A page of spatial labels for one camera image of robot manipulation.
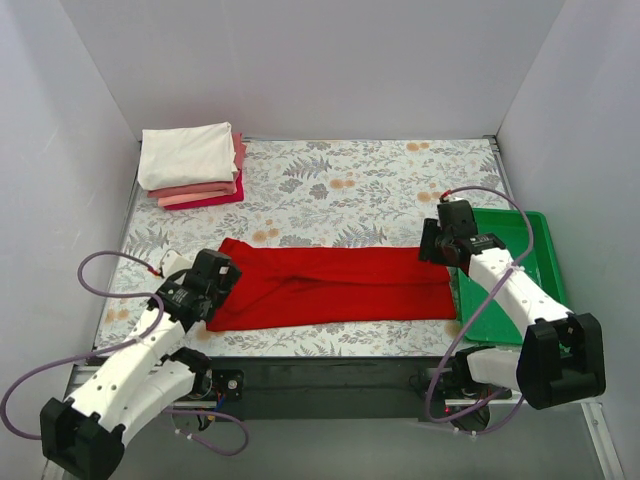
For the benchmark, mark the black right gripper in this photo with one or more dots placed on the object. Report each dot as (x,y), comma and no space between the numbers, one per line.
(430,242)

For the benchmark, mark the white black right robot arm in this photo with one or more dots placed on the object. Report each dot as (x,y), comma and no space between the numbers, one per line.
(561,359)

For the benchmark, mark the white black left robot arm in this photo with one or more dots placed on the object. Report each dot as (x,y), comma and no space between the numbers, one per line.
(87,433)

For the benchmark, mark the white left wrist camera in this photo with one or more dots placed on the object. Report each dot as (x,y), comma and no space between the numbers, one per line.
(173,262)

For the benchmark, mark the aluminium frame rail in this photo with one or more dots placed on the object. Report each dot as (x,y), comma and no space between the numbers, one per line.
(602,441)

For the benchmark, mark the red t shirt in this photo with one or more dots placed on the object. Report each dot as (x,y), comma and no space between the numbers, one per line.
(288,287)

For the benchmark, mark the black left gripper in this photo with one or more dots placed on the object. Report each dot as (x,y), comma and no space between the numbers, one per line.
(220,279)

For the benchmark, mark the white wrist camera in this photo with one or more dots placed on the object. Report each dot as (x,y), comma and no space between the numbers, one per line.
(173,262)
(448,196)

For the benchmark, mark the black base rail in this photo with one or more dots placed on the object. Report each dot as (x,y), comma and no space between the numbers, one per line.
(261,388)

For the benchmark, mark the green plastic tray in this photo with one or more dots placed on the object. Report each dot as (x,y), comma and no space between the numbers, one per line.
(493,326)

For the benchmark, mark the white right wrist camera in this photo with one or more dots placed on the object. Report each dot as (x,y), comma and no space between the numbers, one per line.
(448,196)

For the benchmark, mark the folded white t shirt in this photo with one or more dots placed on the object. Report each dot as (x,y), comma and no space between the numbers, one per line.
(185,156)

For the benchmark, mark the floral patterned table cloth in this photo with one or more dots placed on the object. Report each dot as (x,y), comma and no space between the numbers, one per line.
(307,193)

